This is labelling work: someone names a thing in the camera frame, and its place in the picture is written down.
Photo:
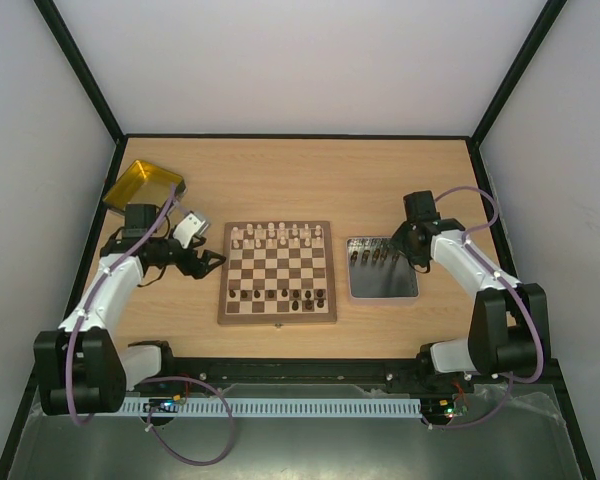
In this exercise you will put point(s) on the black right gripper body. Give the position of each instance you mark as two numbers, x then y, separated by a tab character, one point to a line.
406	246

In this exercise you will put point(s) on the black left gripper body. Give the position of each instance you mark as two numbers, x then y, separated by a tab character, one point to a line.
185	265

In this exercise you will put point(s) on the wooden chess board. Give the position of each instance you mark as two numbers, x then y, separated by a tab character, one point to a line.
302	259

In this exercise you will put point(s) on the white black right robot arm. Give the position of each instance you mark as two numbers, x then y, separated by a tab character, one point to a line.
509	331

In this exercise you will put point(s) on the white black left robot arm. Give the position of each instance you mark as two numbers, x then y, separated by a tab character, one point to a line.
86	333

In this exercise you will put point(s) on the left control circuit board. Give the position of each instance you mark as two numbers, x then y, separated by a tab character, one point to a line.
169	405

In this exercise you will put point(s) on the control circuit board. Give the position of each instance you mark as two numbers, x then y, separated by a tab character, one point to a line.
446	407
169	405

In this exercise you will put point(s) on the right control circuit board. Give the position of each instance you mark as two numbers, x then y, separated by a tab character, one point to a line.
446	407

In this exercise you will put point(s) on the silver metal tin tray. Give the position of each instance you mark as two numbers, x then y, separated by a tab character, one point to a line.
390	281

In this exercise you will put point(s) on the yellow metal tin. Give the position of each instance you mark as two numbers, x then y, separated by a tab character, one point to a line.
144	183

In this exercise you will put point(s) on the white queen piece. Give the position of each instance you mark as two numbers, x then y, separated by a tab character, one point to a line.
271	230

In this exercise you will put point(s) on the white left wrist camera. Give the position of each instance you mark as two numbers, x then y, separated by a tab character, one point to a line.
193	224

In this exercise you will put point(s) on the black enclosure frame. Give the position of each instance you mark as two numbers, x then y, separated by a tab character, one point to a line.
58	28

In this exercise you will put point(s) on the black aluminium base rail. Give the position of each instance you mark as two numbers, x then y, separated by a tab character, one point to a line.
402	376

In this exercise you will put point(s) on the white slotted cable duct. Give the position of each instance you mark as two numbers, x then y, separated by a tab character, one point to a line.
384	408

